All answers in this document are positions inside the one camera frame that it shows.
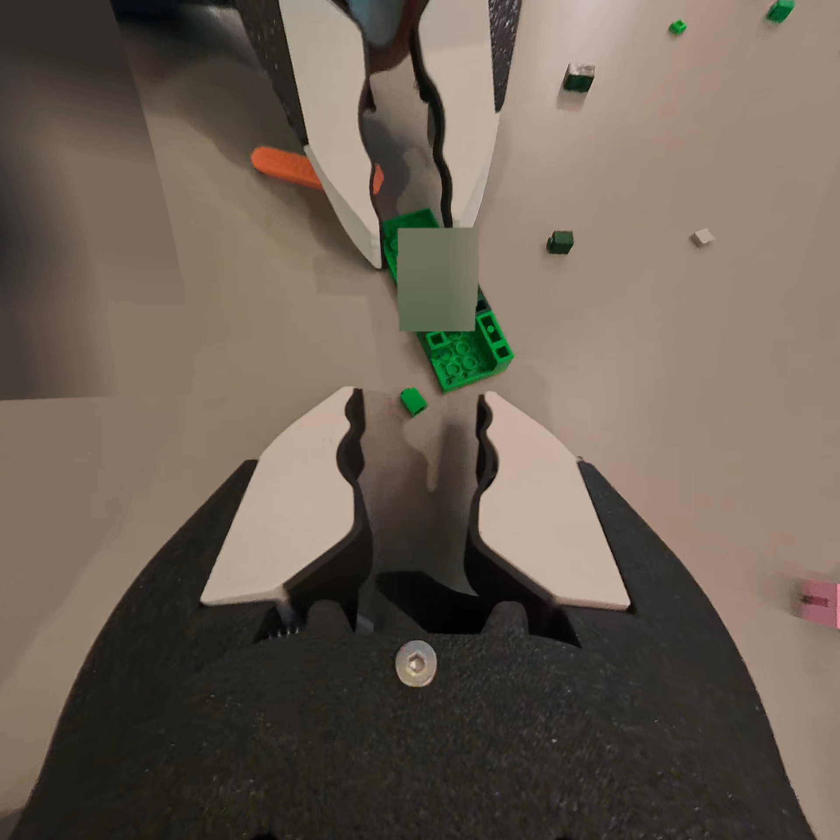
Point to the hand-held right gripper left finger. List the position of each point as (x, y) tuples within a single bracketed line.
[(289, 518)]

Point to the grey-topped small brick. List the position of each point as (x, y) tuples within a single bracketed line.
[(579, 79)]

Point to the green brick assembly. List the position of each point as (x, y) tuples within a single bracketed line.
[(459, 361)]

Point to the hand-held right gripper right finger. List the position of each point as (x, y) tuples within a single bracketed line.
[(544, 518)]

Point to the grey small brick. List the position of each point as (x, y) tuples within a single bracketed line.
[(703, 237)]

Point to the orange brick separator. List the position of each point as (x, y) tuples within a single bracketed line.
[(282, 164)]

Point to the pink brick pig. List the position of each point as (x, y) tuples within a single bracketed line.
[(823, 604)]

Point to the dark green small brick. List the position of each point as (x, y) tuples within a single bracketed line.
[(560, 243)]

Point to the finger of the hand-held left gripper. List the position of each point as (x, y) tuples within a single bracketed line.
[(463, 98), (328, 98)]

